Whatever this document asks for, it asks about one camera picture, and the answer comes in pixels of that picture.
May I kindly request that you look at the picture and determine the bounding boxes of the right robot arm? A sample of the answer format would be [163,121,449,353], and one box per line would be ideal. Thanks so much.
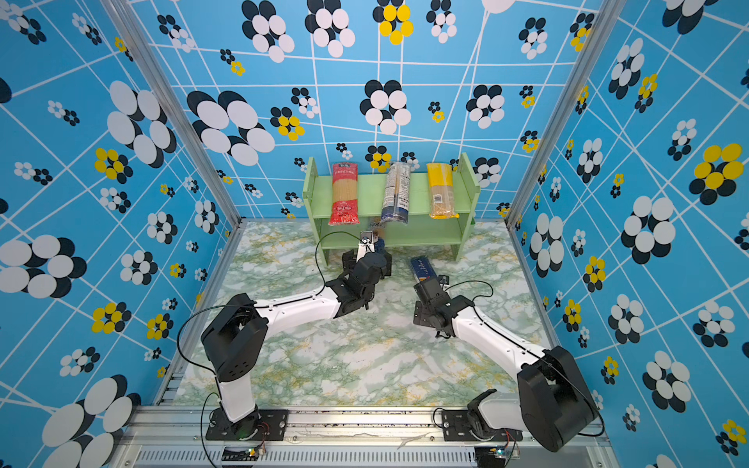
[415,278,602,452]

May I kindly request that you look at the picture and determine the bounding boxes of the aluminium front rail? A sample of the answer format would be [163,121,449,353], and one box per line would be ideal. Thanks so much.
[110,407,618,467]

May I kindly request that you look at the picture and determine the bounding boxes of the blue clear spaghetti bag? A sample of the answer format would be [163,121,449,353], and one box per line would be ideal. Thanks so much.
[372,226,385,253]

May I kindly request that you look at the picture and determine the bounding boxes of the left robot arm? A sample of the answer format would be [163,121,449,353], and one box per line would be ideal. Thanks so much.
[201,252,388,441]

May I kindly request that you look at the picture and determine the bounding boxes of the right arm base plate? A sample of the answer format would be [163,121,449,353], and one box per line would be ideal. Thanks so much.
[432,409,524,444]

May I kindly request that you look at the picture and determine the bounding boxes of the light green wooden shelf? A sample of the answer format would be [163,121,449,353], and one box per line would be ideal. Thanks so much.
[302,153,481,261]

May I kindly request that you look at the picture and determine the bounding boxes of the clear white-label spaghetti bag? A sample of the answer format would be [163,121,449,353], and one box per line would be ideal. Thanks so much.
[380,163,411,223]

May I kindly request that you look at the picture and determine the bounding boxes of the red spaghetti bag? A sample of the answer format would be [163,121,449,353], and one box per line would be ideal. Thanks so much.
[329,162,360,225]

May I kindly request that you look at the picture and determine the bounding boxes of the yellow top spaghetti bag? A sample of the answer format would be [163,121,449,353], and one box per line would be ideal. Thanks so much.
[427,163,460,220]

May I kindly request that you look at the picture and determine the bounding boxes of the blue Barilla spaghetti box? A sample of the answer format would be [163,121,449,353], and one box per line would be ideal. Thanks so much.
[409,255,439,282]

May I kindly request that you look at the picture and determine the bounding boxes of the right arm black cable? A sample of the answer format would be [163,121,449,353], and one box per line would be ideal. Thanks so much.
[432,279,607,468]

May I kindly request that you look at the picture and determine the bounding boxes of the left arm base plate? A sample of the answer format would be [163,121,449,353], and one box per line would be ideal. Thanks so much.
[205,408,290,442]

